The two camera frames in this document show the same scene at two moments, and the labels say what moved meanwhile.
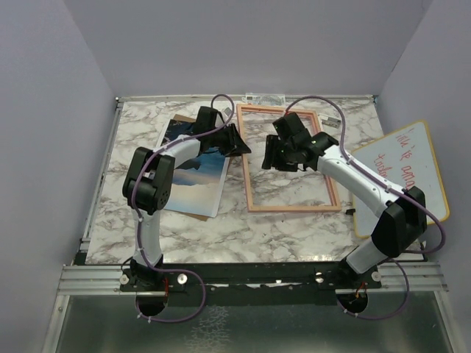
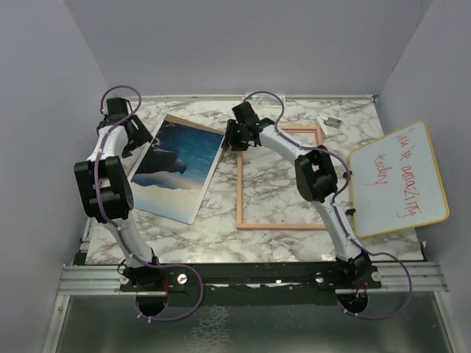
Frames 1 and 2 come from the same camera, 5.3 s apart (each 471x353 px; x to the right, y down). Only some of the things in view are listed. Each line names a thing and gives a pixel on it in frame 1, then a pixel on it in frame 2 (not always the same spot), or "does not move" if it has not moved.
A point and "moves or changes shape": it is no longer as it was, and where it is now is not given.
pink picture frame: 260,109 to 241,226
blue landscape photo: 198,181 moves or changes shape
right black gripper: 271,159 to 227,141
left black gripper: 234,142 to 143,136
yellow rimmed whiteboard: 405,159 does not move
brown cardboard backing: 185,215 moves or changes shape
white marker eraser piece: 330,120 does not move
